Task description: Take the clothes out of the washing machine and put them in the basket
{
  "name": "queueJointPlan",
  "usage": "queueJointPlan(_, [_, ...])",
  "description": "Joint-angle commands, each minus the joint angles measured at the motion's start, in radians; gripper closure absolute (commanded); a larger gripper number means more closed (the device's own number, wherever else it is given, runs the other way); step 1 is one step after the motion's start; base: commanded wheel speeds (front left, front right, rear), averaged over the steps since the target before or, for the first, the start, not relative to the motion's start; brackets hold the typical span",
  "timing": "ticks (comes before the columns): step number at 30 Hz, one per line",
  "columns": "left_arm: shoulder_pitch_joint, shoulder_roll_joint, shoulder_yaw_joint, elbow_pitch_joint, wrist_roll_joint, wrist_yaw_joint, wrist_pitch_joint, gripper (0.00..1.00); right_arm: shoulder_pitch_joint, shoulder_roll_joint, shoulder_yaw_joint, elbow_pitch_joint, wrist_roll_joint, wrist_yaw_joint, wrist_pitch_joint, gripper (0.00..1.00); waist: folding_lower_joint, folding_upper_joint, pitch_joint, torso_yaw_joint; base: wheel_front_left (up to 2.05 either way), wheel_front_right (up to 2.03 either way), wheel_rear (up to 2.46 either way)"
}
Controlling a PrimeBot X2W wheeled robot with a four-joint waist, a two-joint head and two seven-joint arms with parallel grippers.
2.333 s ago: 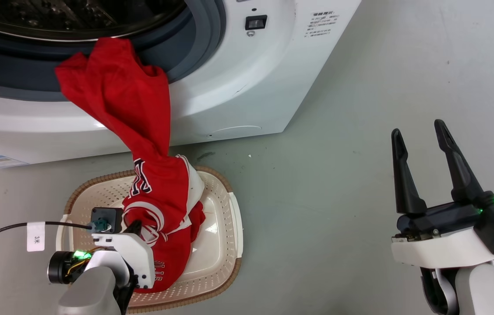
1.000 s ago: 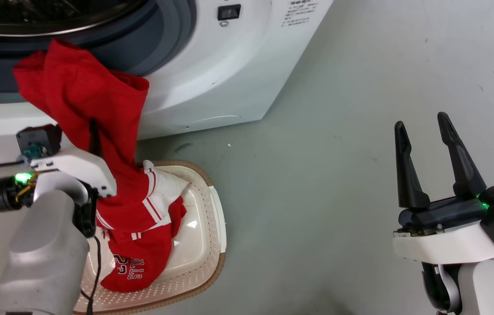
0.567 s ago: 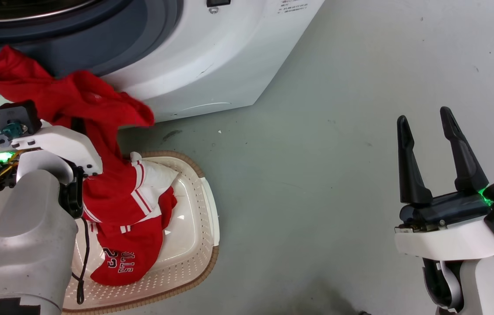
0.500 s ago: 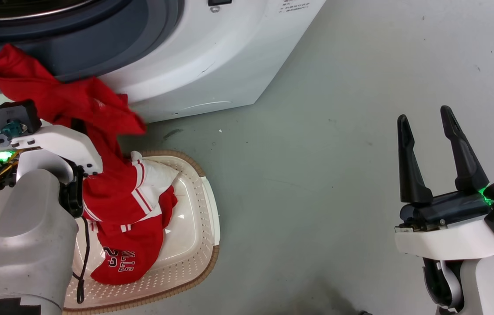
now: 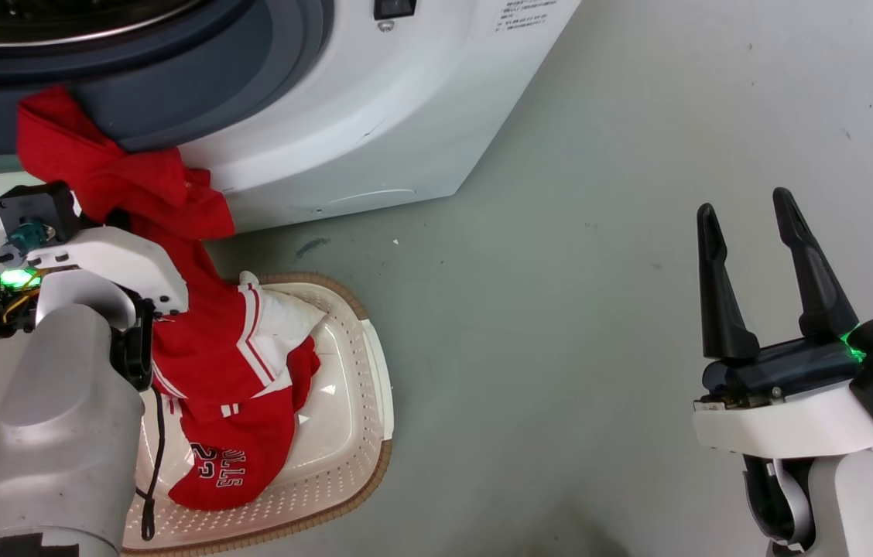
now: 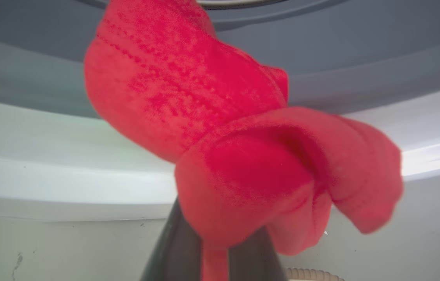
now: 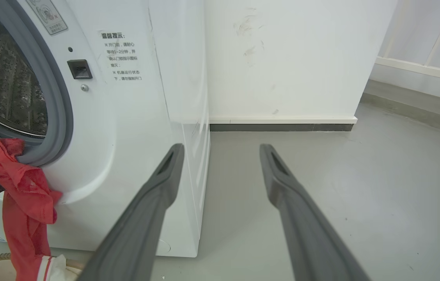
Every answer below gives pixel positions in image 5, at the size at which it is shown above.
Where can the round white filter cover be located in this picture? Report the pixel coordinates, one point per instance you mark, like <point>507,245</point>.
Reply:
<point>367,199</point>

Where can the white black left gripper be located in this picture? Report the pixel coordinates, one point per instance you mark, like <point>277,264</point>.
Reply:
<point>119,263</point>

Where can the white front-load washing machine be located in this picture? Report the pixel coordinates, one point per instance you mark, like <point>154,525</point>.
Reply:
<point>405,116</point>

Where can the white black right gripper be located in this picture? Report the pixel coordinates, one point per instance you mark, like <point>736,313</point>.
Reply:
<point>777,418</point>

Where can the small printed text sticker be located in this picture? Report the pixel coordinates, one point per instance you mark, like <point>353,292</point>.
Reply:
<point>525,14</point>

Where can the black door latch socket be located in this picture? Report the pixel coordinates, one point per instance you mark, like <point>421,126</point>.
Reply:
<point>395,8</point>

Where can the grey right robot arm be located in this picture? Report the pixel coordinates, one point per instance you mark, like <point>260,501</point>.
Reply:
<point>862,510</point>

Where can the red basketball jersey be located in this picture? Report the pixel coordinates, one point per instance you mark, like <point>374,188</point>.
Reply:
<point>220,348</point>

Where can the cream perforated laundry basket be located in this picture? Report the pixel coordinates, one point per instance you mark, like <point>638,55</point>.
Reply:
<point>344,433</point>

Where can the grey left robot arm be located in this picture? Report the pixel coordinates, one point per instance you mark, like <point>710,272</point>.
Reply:
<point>57,433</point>

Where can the grey rubber door gasket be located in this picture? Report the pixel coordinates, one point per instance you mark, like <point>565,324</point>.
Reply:
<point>212,77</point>

